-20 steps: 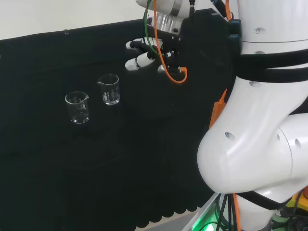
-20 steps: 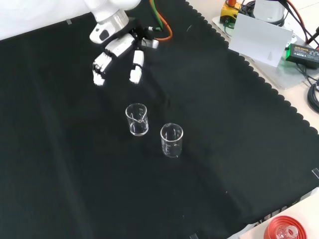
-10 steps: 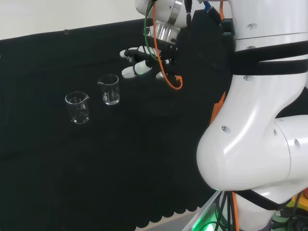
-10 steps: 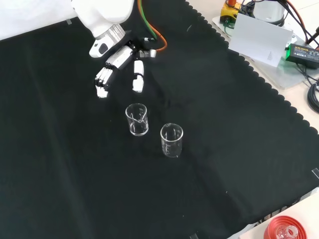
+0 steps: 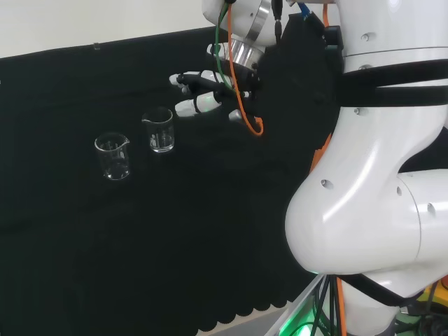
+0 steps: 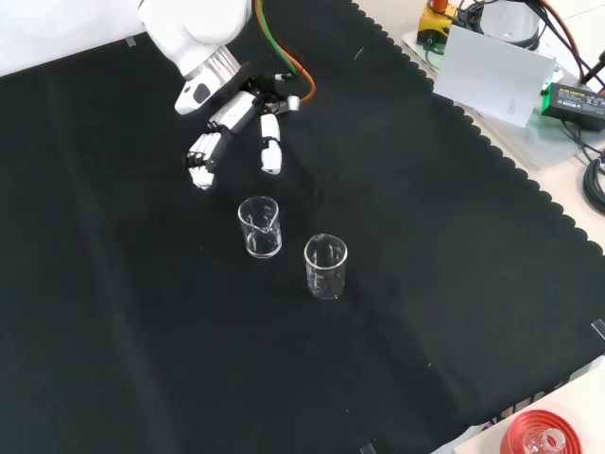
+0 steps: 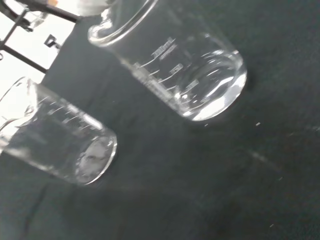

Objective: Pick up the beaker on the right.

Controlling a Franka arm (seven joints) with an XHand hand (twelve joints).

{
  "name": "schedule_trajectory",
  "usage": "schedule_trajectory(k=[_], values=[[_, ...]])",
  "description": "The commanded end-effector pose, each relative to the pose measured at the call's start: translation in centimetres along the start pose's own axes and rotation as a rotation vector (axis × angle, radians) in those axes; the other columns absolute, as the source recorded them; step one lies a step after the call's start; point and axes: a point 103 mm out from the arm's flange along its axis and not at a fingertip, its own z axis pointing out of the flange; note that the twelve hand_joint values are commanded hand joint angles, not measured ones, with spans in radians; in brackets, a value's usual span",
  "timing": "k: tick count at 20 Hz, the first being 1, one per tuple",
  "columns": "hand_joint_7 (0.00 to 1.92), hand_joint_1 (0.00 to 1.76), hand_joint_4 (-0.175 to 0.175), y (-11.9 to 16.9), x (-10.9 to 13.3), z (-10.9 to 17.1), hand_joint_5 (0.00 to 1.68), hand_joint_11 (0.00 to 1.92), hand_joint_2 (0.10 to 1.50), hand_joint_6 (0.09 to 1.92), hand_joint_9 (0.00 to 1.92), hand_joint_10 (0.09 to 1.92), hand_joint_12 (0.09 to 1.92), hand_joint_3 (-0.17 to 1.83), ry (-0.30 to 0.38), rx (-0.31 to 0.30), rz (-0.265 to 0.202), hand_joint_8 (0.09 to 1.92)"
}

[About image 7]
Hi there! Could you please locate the black tripod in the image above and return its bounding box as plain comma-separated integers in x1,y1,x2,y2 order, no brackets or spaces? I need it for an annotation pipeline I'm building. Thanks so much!
0,0,83,75

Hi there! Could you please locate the black bench cloth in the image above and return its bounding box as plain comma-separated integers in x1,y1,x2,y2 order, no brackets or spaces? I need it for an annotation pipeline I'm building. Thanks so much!
0,0,320,240

